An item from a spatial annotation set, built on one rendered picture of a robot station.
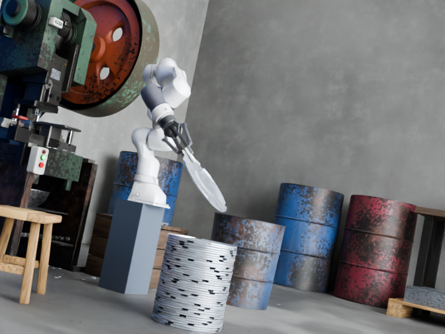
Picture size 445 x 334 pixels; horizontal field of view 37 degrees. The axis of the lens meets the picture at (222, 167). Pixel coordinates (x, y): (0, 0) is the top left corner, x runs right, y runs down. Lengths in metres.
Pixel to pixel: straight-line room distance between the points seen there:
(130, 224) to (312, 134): 3.55
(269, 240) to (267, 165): 3.07
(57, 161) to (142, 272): 0.80
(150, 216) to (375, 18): 3.97
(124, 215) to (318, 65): 3.81
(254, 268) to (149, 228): 0.66
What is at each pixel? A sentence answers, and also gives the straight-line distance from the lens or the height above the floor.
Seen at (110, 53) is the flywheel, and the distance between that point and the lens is 4.19.
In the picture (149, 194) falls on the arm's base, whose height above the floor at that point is 0.50.
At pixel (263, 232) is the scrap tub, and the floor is 0.42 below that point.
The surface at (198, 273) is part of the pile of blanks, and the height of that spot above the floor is 0.22.
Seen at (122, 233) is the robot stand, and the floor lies 0.28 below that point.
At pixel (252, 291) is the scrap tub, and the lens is 3.71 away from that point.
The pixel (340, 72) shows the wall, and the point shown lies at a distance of 6.68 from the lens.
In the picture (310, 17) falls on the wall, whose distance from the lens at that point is 6.98.
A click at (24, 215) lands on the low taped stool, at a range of 2.58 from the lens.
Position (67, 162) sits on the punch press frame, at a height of 0.59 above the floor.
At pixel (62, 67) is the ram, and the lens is 3.95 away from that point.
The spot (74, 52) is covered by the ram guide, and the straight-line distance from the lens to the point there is 3.97.
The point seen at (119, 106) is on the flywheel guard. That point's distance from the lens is 4.10.
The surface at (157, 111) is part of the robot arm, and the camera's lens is 2.88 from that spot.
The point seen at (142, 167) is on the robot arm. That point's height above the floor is 0.62.
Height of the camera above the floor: 0.44
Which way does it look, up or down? 5 degrees up
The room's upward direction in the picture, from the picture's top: 11 degrees clockwise
